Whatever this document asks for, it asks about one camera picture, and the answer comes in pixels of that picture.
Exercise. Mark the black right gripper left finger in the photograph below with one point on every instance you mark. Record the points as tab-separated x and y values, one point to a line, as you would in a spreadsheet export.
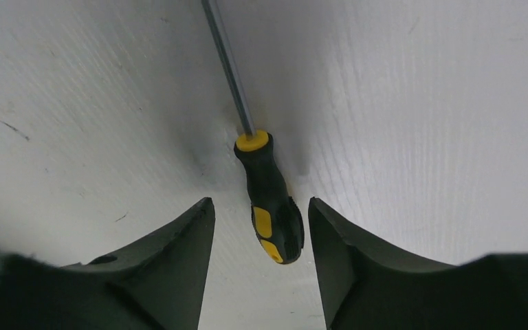
156	282

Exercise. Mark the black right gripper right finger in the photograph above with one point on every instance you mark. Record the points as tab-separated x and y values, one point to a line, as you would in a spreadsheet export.
366	282

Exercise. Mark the black yellow handled screwdriver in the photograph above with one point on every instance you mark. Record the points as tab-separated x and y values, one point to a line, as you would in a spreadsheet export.
275	217

